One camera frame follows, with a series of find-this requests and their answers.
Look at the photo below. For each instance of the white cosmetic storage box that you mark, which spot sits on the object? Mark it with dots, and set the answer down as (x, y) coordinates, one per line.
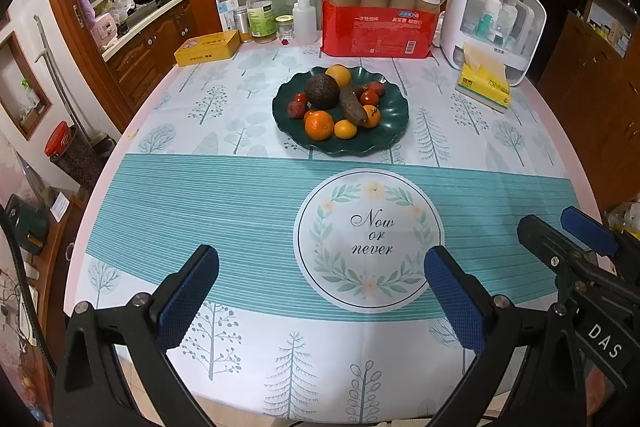
(492, 22)

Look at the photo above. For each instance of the dark brown avocado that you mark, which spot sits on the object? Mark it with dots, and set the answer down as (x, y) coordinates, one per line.
(322, 91)

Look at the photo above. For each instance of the wooden kitchen cabinet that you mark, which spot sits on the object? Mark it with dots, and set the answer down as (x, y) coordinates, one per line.
(145, 62)

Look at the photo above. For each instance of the large yellow orange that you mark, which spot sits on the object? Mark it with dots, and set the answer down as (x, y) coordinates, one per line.
(337, 74)

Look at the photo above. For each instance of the red lid trash bin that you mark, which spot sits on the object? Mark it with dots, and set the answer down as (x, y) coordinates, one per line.
(70, 152)

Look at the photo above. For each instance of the small metal can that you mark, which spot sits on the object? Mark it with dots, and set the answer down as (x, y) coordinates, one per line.
(241, 24)

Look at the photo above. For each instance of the dark green scalloped plate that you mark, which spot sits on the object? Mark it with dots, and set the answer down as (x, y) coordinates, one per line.
(395, 127)

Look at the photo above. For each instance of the red cherry tomato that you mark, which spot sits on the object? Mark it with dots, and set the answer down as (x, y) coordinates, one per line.
(300, 99)
(369, 97)

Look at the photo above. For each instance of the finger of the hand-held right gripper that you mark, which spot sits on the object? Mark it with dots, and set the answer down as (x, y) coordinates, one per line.
(587, 232)
(545, 242)

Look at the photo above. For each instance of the small yellow lid jar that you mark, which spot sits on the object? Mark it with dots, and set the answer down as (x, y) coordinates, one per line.
(283, 28)

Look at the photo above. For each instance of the purple hanging cloth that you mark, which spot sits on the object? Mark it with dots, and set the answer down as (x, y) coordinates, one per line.
(85, 4)

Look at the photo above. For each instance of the white squeeze bottle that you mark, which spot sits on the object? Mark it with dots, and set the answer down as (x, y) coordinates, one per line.
(305, 24)

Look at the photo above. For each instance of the yellow tissue pack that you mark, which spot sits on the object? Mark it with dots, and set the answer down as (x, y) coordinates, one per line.
(487, 89)

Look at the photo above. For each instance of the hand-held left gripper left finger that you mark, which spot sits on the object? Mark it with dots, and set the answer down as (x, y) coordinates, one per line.
(187, 302)

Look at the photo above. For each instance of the wooden wall shelf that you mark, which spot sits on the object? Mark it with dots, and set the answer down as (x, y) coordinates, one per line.
(610, 7)

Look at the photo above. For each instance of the red lychee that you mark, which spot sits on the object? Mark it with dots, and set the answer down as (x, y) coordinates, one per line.
(378, 88)
(295, 109)

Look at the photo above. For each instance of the pink kitchen appliance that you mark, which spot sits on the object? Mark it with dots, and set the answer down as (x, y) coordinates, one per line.
(105, 31)

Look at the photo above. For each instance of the dark sweet potato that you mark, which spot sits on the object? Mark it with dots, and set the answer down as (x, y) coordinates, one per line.
(351, 104)

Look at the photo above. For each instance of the bright orange mandarin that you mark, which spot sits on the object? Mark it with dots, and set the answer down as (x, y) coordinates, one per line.
(319, 125)

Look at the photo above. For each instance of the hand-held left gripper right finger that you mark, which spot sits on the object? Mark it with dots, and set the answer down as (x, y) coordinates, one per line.
(455, 302)

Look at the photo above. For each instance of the red paper cup package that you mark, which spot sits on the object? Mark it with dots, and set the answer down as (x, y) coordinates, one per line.
(380, 34)

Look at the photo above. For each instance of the green label glass bottle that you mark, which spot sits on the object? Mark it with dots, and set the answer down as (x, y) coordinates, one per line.
(260, 17)

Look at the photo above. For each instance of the yellow tin box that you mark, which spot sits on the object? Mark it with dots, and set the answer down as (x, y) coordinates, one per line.
(206, 49)

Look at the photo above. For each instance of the blue and white carton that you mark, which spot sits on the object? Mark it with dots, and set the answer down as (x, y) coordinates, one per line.
(226, 13)

